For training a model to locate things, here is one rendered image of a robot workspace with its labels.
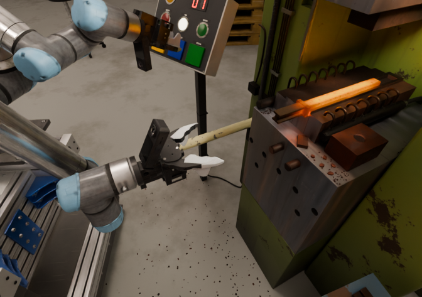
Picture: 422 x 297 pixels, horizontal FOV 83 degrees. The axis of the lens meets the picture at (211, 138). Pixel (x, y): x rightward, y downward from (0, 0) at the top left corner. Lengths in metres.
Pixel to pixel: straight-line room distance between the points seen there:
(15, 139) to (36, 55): 0.18
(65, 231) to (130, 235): 0.35
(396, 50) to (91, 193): 1.08
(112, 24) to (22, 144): 0.34
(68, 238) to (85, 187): 0.96
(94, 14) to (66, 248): 1.14
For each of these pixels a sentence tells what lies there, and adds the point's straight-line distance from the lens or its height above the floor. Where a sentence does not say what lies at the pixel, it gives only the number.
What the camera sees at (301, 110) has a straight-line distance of 0.75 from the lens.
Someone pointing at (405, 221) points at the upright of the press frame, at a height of 0.78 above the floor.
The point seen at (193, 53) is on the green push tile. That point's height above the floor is 1.02.
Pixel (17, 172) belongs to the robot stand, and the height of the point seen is 0.73.
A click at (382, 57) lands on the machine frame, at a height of 1.01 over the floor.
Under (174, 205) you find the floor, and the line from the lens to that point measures 1.67.
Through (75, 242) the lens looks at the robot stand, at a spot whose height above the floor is 0.21.
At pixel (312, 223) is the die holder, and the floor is 0.71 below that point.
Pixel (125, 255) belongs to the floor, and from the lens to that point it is 1.59.
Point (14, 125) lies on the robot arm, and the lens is 0.59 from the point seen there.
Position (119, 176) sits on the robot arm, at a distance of 0.55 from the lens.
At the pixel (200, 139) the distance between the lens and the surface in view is 1.12.
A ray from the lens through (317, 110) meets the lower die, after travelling 0.77.
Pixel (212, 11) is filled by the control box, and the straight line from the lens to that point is 0.99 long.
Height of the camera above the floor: 1.42
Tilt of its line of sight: 44 degrees down
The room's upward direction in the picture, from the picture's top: straight up
